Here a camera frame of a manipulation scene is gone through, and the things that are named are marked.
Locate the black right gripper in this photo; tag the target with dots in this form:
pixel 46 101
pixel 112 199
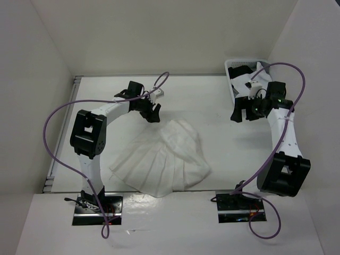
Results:
pixel 242 103

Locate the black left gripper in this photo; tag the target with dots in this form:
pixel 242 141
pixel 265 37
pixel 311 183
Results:
pixel 151 116

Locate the white pleated skirt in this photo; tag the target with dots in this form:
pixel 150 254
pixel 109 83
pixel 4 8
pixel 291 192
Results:
pixel 162 159

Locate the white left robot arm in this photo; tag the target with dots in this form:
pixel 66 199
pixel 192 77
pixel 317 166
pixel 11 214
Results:
pixel 88 137

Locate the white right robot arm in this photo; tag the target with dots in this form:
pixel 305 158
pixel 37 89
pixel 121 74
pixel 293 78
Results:
pixel 233 151

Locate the white garment in basket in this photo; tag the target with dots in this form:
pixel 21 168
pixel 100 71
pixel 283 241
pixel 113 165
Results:
pixel 237 84

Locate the black garment in basket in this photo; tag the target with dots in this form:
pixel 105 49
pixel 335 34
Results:
pixel 238 71

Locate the white plastic basket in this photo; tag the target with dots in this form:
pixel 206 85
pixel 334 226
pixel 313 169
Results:
pixel 240 61

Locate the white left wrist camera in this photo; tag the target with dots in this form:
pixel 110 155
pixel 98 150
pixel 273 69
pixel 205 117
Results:
pixel 156 95

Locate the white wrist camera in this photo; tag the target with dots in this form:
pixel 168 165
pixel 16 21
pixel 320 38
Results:
pixel 156 95
pixel 254 87

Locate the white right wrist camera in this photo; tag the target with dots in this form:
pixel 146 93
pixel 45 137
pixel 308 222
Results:
pixel 254 87

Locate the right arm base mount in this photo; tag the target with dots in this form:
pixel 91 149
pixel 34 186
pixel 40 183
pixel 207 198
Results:
pixel 238 208

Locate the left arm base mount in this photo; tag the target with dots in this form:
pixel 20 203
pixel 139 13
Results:
pixel 86 214

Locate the aluminium table edge rail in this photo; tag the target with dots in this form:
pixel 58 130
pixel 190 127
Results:
pixel 51 173

